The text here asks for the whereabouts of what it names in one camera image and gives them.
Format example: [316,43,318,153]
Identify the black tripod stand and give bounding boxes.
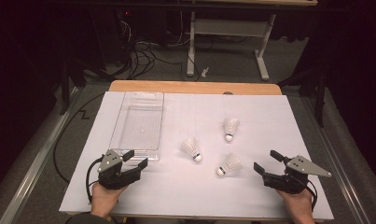
[59,59,109,116]
[277,66,329,128]

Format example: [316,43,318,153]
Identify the metal floor rail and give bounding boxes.
[0,87,84,224]
[300,94,371,224]

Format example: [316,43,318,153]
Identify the left hand-held gripper cable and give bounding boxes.
[85,156,104,204]

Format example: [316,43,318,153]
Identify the person's right hand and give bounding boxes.
[277,188,316,224]

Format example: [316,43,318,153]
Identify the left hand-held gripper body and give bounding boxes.
[97,148,142,190]

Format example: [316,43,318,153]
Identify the white metal desk frame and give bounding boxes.
[182,0,319,82]

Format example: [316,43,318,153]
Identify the white feather shuttlecock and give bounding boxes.
[222,117,241,143]
[179,136,203,163]
[216,152,244,177]

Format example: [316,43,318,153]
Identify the person's left hand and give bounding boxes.
[91,183,128,218]

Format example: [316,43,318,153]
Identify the tangle of floor cables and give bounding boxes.
[114,18,193,80]

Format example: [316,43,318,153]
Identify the long black floor cable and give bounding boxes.
[52,92,106,184]

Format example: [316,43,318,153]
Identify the black device with red light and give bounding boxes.
[115,8,137,35]

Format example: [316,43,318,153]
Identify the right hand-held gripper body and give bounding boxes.
[262,154,333,195]

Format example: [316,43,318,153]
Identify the clear plastic container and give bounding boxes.
[108,91,165,162]

